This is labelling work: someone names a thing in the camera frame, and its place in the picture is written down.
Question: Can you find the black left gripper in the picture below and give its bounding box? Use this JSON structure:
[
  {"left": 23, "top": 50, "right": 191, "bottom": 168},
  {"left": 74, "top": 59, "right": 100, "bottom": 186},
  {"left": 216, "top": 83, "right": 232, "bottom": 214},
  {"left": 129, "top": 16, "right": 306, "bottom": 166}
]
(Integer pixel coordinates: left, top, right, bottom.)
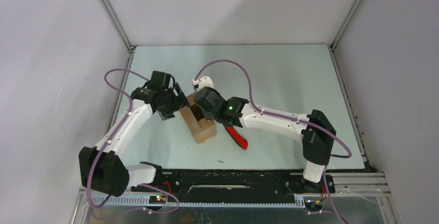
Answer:
[{"left": 157, "top": 82, "right": 189, "bottom": 121}]

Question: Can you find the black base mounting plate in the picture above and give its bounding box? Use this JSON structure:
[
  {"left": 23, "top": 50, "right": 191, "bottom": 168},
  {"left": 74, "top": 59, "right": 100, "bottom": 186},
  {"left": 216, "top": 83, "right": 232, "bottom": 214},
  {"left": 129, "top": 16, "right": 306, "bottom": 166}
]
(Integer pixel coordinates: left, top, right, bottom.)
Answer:
[{"left": 151, "top": 168, "right": 335, "bottom": 205}]

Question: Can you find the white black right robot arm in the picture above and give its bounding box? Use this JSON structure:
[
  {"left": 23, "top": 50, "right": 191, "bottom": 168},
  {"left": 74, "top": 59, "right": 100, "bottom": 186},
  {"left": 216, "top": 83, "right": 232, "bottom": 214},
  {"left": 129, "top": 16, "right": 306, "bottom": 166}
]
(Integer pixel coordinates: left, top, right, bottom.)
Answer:
[{"left": 194, "top": 87, "right": 335, "bottom": 192}]

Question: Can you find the aluminium frame rail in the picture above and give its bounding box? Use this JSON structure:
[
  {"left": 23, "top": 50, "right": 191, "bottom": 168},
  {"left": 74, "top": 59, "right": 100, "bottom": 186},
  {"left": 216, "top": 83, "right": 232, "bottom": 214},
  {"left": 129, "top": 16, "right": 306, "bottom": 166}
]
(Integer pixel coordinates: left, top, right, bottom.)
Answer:
[{"left": 70, "top": 169, "right": 400, "bottom": 223}]

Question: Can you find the brown cardboard express box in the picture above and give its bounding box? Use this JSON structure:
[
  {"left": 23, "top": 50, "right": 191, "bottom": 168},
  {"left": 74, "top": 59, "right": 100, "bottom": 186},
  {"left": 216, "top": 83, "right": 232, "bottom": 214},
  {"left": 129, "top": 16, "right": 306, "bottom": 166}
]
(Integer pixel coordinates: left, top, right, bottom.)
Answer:
[{"left": 179, "top": 93, "right": 217, "bottom": 144}]

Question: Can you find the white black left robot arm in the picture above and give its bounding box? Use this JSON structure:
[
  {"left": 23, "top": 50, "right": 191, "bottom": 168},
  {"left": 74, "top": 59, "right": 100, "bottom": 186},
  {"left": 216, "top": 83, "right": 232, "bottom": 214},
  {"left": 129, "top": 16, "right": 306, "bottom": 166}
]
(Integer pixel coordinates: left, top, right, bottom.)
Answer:
[{"left": 79, "top": 71, "right": 189, "bottom": 197}]

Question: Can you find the red black utility knife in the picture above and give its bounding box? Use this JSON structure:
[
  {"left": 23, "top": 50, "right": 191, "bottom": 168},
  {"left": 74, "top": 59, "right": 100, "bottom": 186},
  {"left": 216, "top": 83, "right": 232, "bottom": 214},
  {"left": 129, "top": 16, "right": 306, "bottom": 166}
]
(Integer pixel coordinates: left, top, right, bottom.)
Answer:
[{"left": 224, "top": 126, "right": 248, "bottom": 150}]

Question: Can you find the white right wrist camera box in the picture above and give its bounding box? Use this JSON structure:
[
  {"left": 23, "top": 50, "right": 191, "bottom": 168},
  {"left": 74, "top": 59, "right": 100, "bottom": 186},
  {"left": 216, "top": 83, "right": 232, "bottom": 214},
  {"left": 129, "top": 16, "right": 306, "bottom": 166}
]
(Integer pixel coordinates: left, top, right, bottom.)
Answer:
[{"left": 192, "top": 77, "right": 215, "bottom": 92}]

